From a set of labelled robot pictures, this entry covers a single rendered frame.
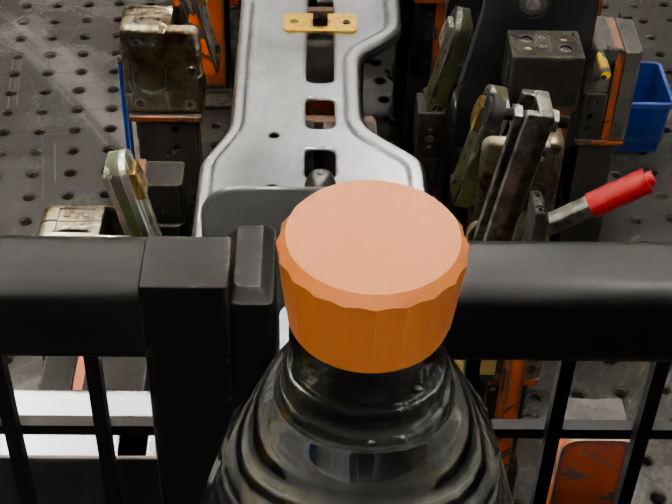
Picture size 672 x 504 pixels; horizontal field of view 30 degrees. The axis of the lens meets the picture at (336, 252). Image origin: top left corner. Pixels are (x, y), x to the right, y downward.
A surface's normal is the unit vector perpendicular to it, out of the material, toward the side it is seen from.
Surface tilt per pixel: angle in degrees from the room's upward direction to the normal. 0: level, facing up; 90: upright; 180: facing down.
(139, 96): 90
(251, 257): 0
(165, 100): 90
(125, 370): 0
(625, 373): 0
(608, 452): 90
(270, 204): 90
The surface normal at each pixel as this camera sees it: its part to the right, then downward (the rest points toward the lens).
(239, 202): 0.01, 0.66
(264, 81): 0.02, -0.75
